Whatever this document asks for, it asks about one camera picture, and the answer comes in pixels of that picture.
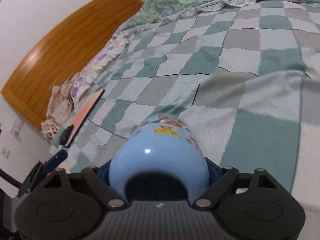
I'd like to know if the purple patterned bed sheet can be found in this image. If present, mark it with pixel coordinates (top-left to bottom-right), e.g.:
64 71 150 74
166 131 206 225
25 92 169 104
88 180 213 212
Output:
70 34 129 105

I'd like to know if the black computer mouse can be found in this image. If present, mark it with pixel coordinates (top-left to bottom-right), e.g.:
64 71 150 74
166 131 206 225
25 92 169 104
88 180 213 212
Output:
59 125 74 145

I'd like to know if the light blue cartoon sticker cup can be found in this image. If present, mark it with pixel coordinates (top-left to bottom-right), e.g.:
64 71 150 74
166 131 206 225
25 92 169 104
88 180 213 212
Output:
108 113 209 202

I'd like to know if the wooden headboard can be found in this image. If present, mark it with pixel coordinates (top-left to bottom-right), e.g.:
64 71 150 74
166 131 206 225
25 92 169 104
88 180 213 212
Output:
1 0 143 129

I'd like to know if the white wall switch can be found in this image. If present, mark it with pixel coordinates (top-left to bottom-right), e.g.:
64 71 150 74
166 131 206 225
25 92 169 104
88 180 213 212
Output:
1 147 10 159

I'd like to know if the green checkered bed blanket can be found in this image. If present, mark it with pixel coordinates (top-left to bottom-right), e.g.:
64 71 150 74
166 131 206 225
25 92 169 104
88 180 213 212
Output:
67 0 319 205

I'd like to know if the floral pillow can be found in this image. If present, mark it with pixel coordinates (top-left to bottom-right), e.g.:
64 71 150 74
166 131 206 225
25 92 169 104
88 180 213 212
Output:
41 81 74 144

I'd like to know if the white wall socket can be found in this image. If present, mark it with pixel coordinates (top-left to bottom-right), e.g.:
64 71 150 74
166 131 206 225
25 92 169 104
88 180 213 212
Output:
10 118 24 140

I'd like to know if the pink notebook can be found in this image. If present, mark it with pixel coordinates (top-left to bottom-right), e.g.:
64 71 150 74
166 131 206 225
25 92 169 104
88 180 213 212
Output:
62 89 104 147

